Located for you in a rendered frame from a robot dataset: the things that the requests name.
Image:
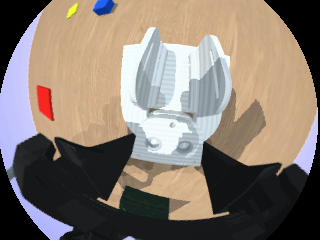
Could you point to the blue cube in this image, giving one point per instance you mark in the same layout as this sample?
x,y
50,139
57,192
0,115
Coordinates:
x,y
103,6

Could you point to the yellow flat square tile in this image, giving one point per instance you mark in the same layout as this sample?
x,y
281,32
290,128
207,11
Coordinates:
x,y
73,10

